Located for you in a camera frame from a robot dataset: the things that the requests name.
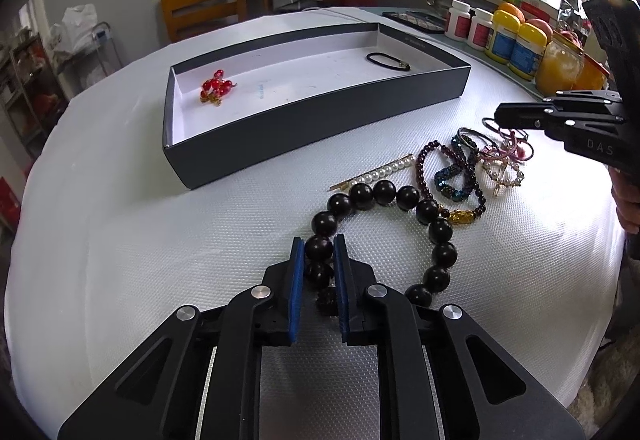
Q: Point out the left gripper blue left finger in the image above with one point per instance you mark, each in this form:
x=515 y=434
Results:
x=198 y=374

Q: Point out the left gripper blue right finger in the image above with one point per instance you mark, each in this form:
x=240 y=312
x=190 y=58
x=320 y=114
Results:
x=440 y=374

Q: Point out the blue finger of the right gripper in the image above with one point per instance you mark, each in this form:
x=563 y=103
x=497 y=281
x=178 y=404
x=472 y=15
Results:
x=522 y=115

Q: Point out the thin grey bangle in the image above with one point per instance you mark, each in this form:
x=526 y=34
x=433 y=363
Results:
x=475 y=139

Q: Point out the pearl hair clip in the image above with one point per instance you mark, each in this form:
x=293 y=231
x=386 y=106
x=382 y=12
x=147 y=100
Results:
x=377 y=173

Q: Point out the dark grey jewelry box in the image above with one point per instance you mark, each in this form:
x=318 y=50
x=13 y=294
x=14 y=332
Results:
x=237 y=106

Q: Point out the person's right hand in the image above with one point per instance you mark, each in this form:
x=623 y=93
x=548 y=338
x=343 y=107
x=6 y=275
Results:
x=626 y=195

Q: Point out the glass jar orange contents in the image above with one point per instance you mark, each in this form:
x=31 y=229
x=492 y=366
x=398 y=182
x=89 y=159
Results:
x=560 y=66

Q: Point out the red apple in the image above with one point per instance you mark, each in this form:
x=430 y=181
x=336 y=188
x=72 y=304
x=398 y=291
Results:
x=543 y=26

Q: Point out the yellow cap blue label bottle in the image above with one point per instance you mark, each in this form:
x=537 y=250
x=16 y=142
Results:
x=502 y=36

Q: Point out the white bottle red label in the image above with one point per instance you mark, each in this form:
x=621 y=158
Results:
x=481 y=25
x=458 y=20

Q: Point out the orange fruit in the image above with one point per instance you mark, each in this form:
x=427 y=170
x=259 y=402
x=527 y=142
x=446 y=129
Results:
x=507 y=7

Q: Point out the black tray on table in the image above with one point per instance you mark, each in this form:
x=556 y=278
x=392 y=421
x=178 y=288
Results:
x=418 y=20

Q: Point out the metal shelf rack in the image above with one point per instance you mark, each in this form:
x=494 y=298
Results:
x=31 y=96

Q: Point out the wooden chair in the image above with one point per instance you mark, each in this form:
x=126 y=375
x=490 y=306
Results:
x=187 y=18

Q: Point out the white plastic bag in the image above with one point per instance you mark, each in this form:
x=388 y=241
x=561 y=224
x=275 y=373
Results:
x=73 y=33

